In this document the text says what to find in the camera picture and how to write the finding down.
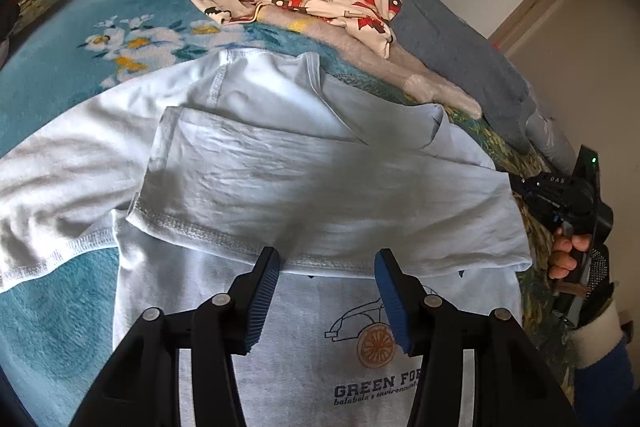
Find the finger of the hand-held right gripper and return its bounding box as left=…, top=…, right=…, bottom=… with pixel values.
left=509, top=174, right=576, bottom=228

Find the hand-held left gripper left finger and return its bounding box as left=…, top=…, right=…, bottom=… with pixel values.
left=70, top=247, right=282, bottom=427

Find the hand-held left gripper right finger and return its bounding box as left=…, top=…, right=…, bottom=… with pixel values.
left=374, top=248, right=576, bottom=427

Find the light blue t-shirt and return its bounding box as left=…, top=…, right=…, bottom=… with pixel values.
left=0, top=48, right=532, bottom=427

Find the person's right forearm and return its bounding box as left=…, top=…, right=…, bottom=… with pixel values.
left=570, top=302, right=640, bottom=427

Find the person's right hand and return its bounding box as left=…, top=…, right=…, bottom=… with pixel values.
left=546, top=224, right=593, bottom=280

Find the beige door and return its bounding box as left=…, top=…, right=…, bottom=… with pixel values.
left=487, top=0, right=640, bottom=72

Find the blue-grey cloth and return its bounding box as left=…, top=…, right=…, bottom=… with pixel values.
left=380, top=0, right=538, bottom=152

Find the beige knit garment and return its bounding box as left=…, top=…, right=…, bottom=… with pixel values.
left=250, top=4, right=483, bottom=118

